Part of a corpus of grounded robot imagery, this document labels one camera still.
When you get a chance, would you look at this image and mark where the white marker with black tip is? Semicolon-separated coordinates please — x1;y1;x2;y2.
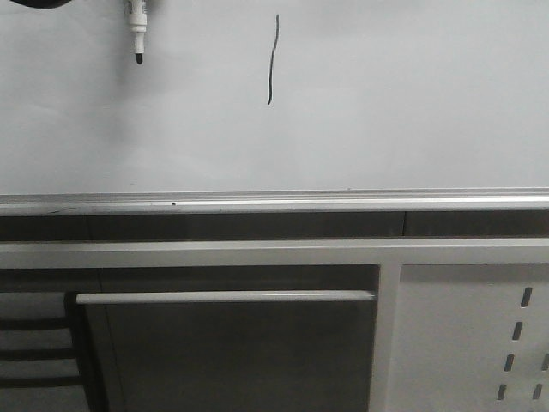
123;0;148;65

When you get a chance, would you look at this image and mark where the white perforated metal panel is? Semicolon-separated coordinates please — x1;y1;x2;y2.
387;264;548;411

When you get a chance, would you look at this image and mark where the white whiteboard with aluminium frame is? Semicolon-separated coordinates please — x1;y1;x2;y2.
1;1;548;215

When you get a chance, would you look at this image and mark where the white horizontal rail bar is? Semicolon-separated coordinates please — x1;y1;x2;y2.
75;290;376;305

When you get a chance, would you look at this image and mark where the white metal table frame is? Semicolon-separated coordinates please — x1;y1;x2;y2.
1;238;548;411

